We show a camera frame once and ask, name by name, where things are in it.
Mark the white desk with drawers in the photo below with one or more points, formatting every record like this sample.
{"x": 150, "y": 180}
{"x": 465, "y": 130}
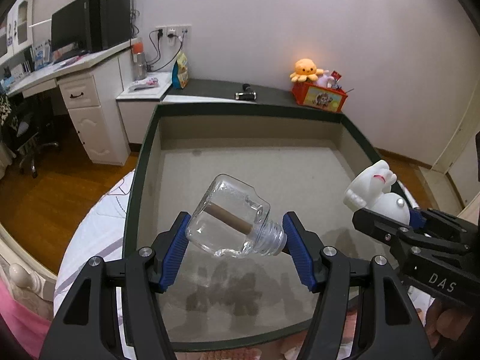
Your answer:
{"x": 89, "y": 86}

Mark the white low side cabinet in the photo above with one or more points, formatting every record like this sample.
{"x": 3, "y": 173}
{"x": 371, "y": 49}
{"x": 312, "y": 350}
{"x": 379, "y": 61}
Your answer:
{"x": 138, "y": 101}

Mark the white cat figurine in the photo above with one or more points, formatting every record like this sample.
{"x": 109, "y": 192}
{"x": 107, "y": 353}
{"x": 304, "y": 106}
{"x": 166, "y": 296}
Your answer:
{"x": 371, "y": 190}

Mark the orange cap bottle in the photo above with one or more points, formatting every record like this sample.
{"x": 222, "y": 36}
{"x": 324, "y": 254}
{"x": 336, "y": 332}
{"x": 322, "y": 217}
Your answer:
{"x": 139, "y": 61}

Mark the person right hand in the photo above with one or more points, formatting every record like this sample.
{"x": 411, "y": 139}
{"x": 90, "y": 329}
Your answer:
{"x": 445, "y": 322}

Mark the black office chair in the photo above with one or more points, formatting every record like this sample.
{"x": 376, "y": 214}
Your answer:
{"x": 26, "y": 129}

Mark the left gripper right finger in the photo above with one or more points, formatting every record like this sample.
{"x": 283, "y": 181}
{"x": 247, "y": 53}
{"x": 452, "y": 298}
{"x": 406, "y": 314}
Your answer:
{"x": 387, "y": 325}

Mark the pink bed blanket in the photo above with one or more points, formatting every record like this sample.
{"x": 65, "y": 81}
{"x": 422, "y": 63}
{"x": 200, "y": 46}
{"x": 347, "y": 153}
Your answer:
{"x": 28, "y": 328}

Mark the orange cartoon storage box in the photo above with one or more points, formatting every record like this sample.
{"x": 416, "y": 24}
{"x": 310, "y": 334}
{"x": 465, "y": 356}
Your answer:
{"x": 307, "y": 94}

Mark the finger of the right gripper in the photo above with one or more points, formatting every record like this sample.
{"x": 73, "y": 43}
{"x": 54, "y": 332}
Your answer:
{"x": 392, "y": 233}
{"x": 443, "y": 226}

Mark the white bed post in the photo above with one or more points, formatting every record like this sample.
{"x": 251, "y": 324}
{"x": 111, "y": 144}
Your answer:
{"x": 42, "y": 285}

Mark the yellow blue snack bag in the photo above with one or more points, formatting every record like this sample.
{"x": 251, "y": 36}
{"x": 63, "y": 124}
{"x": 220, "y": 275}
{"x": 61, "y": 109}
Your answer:
{"x": 180, "y": 74}

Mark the clear glass bottle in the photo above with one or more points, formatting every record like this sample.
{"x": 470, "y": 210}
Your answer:
{"x": 232, "y": 220}

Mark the black computer monitor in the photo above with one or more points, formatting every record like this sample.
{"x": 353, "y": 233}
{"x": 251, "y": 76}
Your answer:
{"x": 68, "y": 28}

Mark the black computer tower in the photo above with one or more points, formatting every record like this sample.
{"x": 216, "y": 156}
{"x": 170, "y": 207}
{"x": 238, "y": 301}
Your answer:
{"x": 107, "y": 23}

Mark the wall power socket strip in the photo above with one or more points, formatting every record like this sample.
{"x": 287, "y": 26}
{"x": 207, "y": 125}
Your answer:
{"x": 173, "y": 34}

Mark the orange octopus plush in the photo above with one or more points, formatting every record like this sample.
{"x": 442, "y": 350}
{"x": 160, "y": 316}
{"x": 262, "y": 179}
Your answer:
{"x": 304, "y": 70}

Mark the white wall cabinet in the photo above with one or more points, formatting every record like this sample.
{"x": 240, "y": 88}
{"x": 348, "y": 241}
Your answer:
{"x": 16, "y": 31}

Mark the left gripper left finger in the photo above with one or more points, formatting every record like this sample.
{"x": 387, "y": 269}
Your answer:
{"x": 86, "y": 325}

